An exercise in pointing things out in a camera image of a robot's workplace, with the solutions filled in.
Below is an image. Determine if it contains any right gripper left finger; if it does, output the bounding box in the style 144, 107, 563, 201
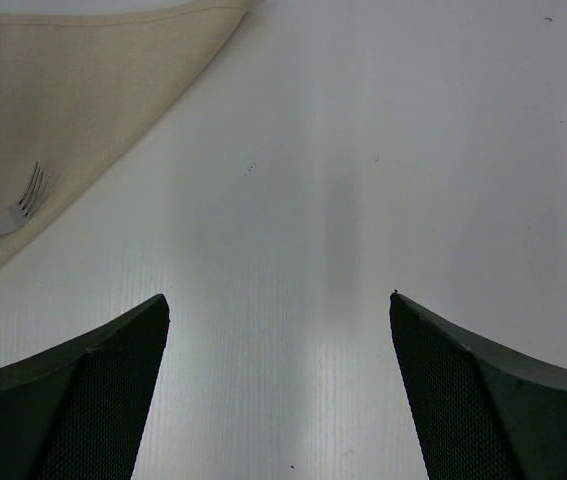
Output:
0, 294, 170, 479

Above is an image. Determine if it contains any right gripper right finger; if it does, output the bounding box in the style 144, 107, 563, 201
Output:
389, 292, 567, 479

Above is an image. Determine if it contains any beige cloth napkin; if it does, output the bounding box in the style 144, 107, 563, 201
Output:
0, 1, 251, 267

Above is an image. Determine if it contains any silver metal fork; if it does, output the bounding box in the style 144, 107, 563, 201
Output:
0, 162, 48, 236

